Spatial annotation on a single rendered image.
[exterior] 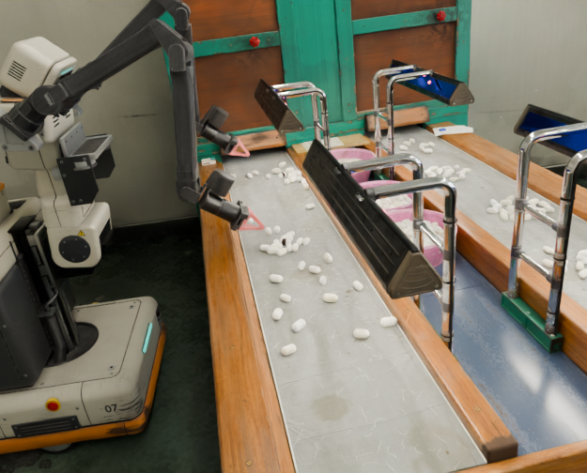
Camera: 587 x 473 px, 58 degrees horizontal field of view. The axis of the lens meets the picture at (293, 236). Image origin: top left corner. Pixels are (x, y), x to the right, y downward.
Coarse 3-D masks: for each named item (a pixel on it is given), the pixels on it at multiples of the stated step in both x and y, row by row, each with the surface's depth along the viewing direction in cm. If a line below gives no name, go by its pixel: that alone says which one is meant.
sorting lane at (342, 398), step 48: (240, 192) 205; (288, 192) 200; (240, 240) 169; (336, 240) 160; (288, 288) 138; (336, 288) 136; (288, 336) 120; (336, 336) 118; (384, 336) 116; (288, 384) 106; (336, 384) 104; (384, 384) 103; (432, 384) 101; (288, 432) 95; (336, 432) 94; (384, 432) 92; (432, 432) 91
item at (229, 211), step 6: (222, 204) 154; (228, 204) 156; (234, 204) 157; (240, 204) 159; (222, 210) 155; (228, 210) 155; (234, 210) 156; (240, 210) 155; (222, 216) 156; (228, 216) 156; (234, 216) 156; (240, 216) 154; (234, 222) 156; (234, 228) 155
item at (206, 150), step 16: (432, 112) 251; (448, 112) 253; (464, 112) 254; (336, 128) 245; (352, 128) 247; (400, 128) 261; (416, 128) 258; (208, 144) 237; (288, 144) 244; (224, 160) 245
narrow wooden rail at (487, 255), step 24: (384, 168) 212; (432, 192) 178; (456, 216) 160; (456, 240) 158; (480, 240) 145; (480, 264) 146; (504, 264) 133; (504, 288) 135; (528, 288) 124; (576, 312) 112; (576, 336) 109; (576, 360) 111
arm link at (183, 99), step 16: (176, 48) 137; (176, 64) 139; (192, 64) 148; (176, 80) 143; (192, 80) 144; (176, 96) 144; (192, 96) 145; (176, 112) 146; (192, 112) 146; (176, 128) 147; (192, 128) 147; (176, 144) 149; (192, 144) 148; (192, 160) 150; (192, 176) 150
